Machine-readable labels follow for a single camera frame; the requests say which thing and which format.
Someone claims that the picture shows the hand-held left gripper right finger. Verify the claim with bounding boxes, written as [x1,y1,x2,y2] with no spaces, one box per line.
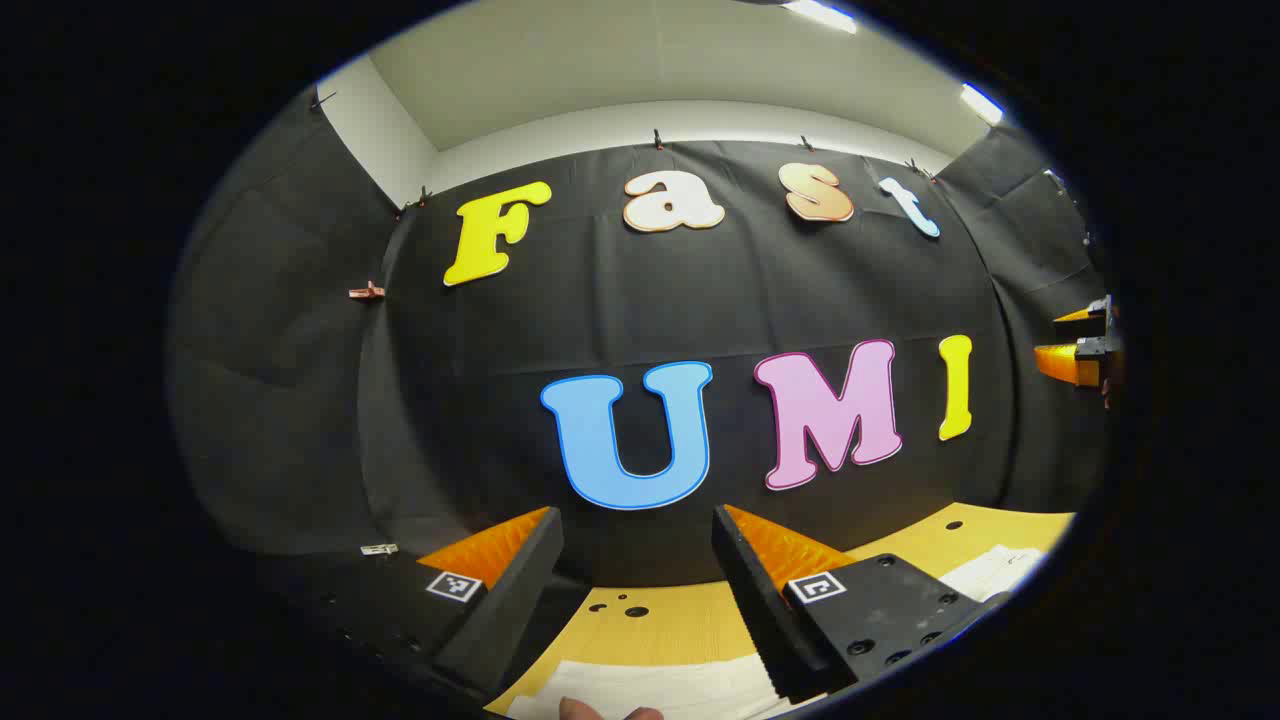
[711,504,1011,704]

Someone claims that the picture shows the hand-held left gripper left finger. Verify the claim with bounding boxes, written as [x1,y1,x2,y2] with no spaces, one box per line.
[290,506,565,701]

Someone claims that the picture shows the white jeans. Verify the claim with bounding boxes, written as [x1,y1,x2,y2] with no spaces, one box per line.
[505,545,1046,720]

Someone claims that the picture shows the ceiling light panel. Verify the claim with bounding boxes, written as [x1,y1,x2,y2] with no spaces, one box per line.
[783,0,859,35]
[959,82,1005,127]

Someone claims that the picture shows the black backdrop cloth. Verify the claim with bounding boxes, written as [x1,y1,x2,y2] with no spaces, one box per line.
[165,85,1116,591]

